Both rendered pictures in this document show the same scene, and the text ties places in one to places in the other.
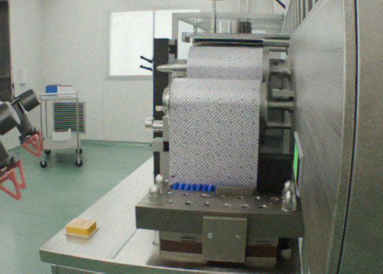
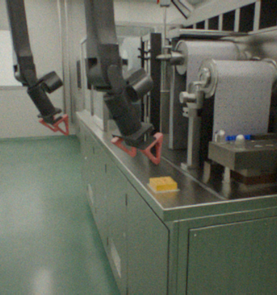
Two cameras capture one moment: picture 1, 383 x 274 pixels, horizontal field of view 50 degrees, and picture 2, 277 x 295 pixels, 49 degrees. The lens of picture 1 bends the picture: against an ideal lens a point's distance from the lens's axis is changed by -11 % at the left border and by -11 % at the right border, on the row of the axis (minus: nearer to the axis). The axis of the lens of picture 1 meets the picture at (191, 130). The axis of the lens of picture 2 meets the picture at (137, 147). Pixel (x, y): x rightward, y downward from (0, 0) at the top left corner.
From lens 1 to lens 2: 0.88 m
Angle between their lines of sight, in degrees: 26
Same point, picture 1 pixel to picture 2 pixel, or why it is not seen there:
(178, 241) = (258, 175)
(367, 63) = not seen: outside the picture
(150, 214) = (245, 157)
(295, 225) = not seen: outside the picture
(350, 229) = not seen: outside the picture
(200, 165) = (233, 122)
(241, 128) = (260, 93)
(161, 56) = (156, 48)
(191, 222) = (271, 158)
